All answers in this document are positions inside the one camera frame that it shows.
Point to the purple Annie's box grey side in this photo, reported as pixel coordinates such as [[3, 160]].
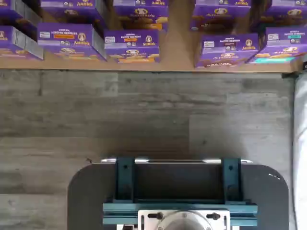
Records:
[[12, 12], [14, 43]]

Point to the grey xArm robot arm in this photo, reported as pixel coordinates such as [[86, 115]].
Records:
[[183, 221]]

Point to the dark grey base table plate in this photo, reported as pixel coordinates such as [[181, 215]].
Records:
[[91, 191]]

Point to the purple Annie's box brown print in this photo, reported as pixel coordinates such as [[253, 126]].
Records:
[[220, 14]]

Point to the long teal aluminium cross bar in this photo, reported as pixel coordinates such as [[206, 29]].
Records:
[[120, 212]]

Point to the purple Annie's box orange crackers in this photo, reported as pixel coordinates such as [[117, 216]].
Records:
[[141, 14]]

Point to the purple Annie's box brown label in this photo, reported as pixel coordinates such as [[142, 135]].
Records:
[[225, 51]]

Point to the wooden shelf board with purple boxes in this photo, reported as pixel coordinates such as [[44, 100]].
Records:
[[177, 48]]

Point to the purple Annie's hidden veggies box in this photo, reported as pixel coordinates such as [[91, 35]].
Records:
[[67, 36]]

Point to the white fabric sheet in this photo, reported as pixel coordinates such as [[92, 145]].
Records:
[[301, 155]]

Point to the teal aluminium frame bar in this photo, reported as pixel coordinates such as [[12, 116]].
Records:
[[124, 179], [231, 179]]

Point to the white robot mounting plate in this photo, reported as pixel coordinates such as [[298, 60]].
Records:
[[146, 218]]

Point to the purple Annie's box orange label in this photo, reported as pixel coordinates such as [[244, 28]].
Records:
[[132, 45]]

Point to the silver metal rod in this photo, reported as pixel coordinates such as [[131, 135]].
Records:
[[177, 160]]

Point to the purple Annie's box teal label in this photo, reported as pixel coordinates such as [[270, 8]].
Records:
[[283, 38]]

